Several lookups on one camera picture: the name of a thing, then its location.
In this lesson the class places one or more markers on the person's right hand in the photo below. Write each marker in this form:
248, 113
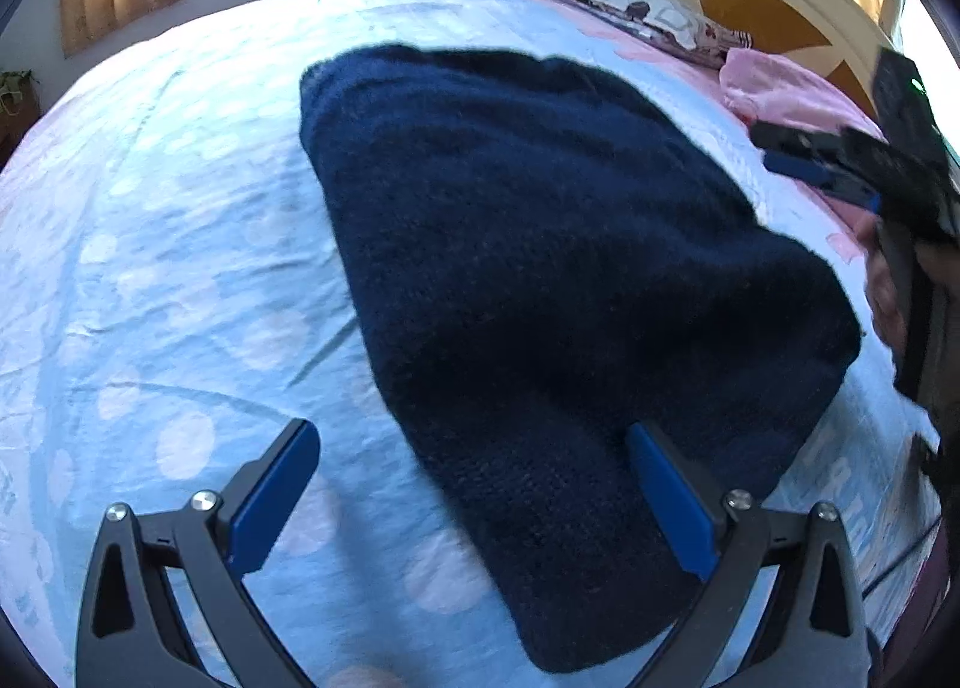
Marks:
883, 305

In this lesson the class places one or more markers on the pink cloth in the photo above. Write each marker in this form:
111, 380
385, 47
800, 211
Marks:
787, 88

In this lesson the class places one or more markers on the patterned pillow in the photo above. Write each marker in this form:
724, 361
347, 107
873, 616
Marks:
645, 9

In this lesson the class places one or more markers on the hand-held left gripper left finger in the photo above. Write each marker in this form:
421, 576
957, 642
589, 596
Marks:
270, 500

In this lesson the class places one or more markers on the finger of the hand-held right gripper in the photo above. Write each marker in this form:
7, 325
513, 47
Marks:
817, 179
810, 140

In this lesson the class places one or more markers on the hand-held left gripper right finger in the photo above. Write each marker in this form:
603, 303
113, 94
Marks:
671, 508

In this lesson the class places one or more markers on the navy knit striped sweater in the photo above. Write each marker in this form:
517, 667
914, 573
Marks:
562, 268

